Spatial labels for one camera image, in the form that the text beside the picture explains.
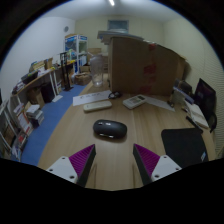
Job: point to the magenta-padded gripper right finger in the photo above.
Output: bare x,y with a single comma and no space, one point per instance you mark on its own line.
155,165

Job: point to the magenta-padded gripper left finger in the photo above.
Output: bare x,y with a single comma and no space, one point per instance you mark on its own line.
71,166

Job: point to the black computer mouse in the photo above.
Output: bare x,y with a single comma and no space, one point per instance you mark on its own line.
110,128

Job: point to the black mouse pad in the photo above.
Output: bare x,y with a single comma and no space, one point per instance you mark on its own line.
183,146

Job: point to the black pen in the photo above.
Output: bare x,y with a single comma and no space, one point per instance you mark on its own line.
194,124

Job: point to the grey paper sheet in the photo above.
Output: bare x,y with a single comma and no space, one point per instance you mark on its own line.
160,103

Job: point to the white slim remote control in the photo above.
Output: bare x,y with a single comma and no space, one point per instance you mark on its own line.
97,106

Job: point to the white calculator with buttons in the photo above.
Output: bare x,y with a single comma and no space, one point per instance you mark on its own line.
134,101

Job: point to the white paper sheet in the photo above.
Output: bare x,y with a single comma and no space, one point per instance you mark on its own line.
90,98

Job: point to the blue printed book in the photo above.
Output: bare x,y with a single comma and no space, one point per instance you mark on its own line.
183,95

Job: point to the black bin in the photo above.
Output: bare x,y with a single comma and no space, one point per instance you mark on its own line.
47,92

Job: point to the black office chair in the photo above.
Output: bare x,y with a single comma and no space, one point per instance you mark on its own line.
205,96

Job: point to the small cardboard box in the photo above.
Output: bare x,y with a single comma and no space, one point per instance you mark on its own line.
82,79

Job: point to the black metal stand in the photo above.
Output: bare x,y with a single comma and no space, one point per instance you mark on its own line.
66,71

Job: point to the clear plastic jar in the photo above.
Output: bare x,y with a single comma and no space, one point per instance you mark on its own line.
97,71

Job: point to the large cardboard box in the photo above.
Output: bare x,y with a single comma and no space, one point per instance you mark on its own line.
140,66

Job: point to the blue-topped glass display cabinet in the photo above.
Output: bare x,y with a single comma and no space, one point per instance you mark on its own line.
76,50

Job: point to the stack of papers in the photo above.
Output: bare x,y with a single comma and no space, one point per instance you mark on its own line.
116,35

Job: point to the ceiling tube light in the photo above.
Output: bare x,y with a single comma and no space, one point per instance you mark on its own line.
111,2

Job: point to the round wall fixture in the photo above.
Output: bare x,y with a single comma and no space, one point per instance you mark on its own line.
66,29

